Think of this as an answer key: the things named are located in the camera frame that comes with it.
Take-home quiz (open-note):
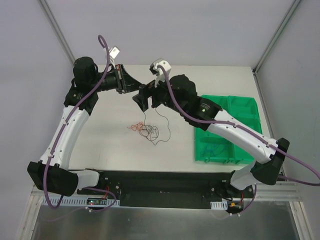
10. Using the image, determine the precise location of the multicolour wire bundle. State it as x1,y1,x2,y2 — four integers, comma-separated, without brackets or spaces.
126,121,161,141

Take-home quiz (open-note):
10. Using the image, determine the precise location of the blue wire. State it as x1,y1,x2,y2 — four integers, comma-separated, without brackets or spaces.
202,143,226,158

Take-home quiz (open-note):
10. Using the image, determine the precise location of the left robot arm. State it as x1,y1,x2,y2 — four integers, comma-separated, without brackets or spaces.
27,56,140,197

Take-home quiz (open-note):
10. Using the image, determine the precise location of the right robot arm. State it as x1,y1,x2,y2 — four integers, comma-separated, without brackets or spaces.
132,74,290,198

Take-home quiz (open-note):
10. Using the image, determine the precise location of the green compartment tray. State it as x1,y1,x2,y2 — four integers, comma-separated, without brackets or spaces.
194,94,262,165

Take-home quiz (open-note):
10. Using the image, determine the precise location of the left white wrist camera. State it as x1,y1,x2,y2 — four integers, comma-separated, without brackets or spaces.
105,46,120,68

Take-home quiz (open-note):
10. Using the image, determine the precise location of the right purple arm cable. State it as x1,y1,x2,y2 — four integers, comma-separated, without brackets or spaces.
158,65,320,221

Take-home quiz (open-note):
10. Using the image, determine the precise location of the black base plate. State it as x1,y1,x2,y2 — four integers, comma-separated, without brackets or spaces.
77,170,254,209

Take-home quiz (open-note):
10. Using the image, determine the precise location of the left aluminium frame post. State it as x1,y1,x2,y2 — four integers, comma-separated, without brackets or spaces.
37,0,76,67

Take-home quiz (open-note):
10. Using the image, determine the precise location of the aluminium frame post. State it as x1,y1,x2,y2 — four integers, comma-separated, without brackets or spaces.
252,0,303,76
37,0,76,67

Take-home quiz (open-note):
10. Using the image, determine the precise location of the right aluminium frame post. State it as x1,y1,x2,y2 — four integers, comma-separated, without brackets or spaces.
252,0,303,76

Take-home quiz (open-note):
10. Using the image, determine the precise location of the aluminium front rail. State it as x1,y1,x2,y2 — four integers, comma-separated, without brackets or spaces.
31,182,302,208

